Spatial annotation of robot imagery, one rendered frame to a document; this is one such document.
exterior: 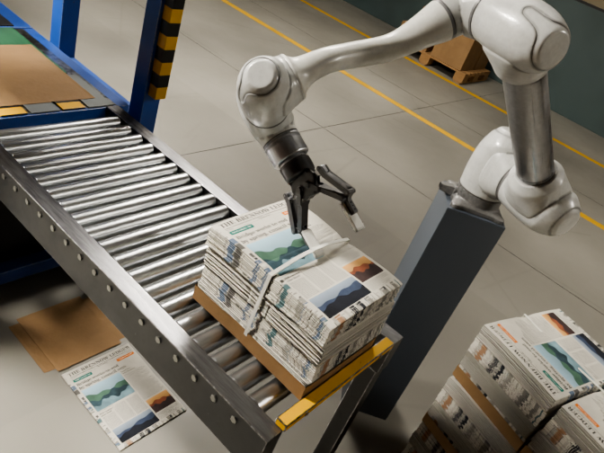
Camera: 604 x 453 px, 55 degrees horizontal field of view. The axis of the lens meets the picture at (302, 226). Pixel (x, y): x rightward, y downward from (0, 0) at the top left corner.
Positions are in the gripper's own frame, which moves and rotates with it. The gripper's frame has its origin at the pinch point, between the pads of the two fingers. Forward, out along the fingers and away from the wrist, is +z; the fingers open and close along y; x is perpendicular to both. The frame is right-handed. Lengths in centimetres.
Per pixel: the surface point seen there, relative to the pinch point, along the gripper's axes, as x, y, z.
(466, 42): -597, 165, -179
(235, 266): 15.3, 16.7, -5.8
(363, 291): -0.4, 1.3, 12.8
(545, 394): -44, 1, 60
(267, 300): 14.9, 13.4, 4.3
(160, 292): 19.9, 41.0, -11.1
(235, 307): 14.6, 24.5, 1.8
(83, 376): 8, 129, -9
